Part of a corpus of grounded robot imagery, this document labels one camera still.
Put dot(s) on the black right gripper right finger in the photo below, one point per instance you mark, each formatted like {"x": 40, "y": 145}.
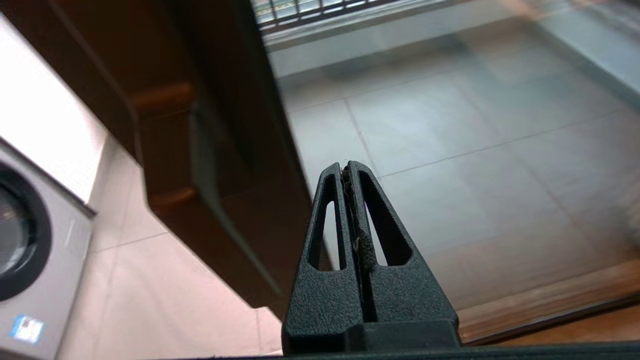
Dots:
{"x": 410, "y": 295}

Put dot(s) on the black metal balcony railing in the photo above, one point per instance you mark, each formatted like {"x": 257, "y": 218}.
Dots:
{"x": 300, "y": 12}

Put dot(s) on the white front-load washing machine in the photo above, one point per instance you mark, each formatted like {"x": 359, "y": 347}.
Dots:
{"x": 50, "y": 300}

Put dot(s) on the dark-framed glass sliding door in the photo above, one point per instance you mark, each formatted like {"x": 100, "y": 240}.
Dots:
{"x": 215, "y": 150}

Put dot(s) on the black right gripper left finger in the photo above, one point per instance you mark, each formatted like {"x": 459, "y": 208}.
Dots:
{"x": 325, "y": 300}

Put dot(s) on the stone window sill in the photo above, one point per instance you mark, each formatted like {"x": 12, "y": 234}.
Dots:
{"x": 350, "y": 25}

